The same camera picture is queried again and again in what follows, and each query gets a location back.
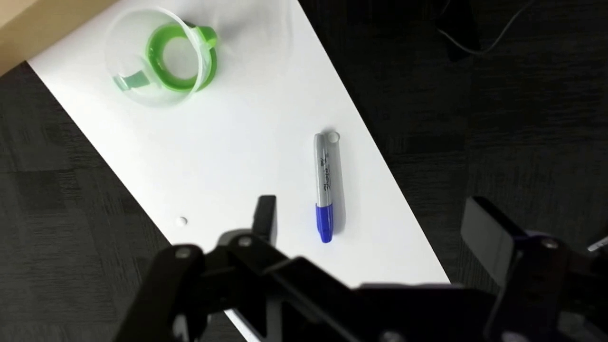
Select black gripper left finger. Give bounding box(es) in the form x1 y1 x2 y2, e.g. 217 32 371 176
112 193 357 342

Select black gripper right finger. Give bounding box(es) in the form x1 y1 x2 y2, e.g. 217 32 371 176
460 195 608 342

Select grey marker with blue cap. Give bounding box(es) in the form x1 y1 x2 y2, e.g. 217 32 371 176
314 127 346 245

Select clear cup with green handle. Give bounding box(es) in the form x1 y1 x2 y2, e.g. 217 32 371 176
105 5 222 108

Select thin grey floor cable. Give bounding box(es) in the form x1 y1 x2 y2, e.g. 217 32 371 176
437 0 542 62

